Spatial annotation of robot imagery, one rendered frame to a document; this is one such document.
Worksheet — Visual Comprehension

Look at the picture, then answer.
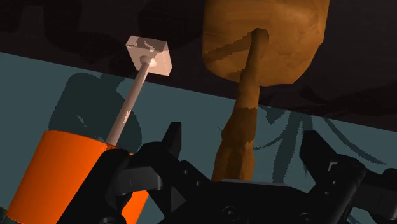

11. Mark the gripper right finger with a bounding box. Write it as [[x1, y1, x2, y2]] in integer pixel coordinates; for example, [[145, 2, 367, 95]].
[[299, 130, 397, 224]]

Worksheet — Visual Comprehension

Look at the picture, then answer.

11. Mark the brown wooden mallet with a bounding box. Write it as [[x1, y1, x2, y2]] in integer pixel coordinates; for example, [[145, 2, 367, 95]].
[[202, 0, 331, 183]]

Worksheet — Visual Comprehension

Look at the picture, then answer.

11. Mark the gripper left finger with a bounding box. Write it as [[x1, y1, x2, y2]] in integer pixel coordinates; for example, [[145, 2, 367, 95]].
[[57, 121, 215, 224]]

